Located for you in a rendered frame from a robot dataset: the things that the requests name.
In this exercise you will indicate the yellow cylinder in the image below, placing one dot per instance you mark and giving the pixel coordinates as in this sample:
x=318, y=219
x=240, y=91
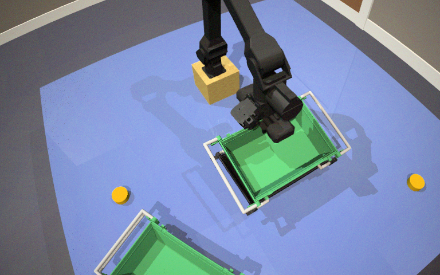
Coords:
x=120, y=195
x=415, y=182

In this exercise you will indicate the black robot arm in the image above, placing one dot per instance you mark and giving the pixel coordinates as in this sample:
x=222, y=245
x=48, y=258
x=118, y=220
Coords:
x=263, y=55

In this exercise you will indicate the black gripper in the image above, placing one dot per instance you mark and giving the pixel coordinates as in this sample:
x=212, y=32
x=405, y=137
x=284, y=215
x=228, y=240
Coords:
x=272, y=124

